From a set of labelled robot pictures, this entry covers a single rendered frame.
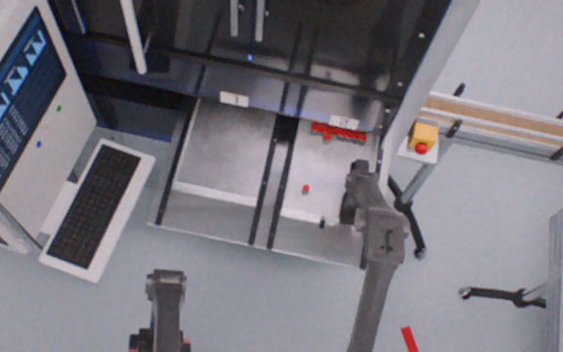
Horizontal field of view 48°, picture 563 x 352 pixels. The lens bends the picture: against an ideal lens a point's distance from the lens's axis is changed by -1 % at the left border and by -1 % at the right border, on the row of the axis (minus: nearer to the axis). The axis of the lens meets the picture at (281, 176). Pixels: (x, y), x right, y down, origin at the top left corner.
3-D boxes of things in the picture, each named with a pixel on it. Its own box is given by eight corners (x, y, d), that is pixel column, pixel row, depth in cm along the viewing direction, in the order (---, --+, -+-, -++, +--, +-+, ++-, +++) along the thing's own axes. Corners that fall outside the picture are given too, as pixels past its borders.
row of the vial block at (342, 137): (310, 130, 208) (312, 124, 204) (365, 141, 208) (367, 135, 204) (309, 136, 207) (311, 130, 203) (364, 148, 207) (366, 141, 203)
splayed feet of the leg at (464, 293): (457, 284, 283) (468, 276, 270) (566, 306, 282) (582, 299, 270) (455, 301, 280) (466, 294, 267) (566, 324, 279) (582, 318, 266)
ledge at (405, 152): (401, 120, 214) (402, 118, 213) (439, 128, 214) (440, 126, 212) (396, 157, 209) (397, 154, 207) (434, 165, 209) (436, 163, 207)
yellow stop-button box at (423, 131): (410, 127, 202) (415, 116, 196) (432, 132, 202) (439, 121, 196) (407, 148, 199) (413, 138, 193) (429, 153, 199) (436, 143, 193)
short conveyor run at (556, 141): (396, 135, 214) (408, 112, 200) (402, 96, 220) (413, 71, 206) (593, 177, 213) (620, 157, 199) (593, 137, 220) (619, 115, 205)
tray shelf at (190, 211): (187, 91, 213) (186, 88, 211) (393, 135, 212) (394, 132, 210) (147, 225, 194) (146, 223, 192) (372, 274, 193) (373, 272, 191)
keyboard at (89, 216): (103, 144, 209) (101, 141, 207) (142, 158, 208) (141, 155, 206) (46, 254, 194) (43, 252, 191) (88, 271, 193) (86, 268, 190)
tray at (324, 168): (300, 115, 210) (301, 110, 207) (378, 131, 210) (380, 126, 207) (281, 211, 197) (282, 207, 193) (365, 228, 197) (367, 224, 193)
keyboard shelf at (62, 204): (80, 132, 213) (78, 128, 211) (156, 159, 211) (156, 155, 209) (16, 253, 196) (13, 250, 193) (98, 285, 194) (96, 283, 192)
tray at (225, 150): (200, 91, 211) (200, 86, 208) (278, 108, 211) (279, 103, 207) (174, 185, 198) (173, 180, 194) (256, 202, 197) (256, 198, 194)
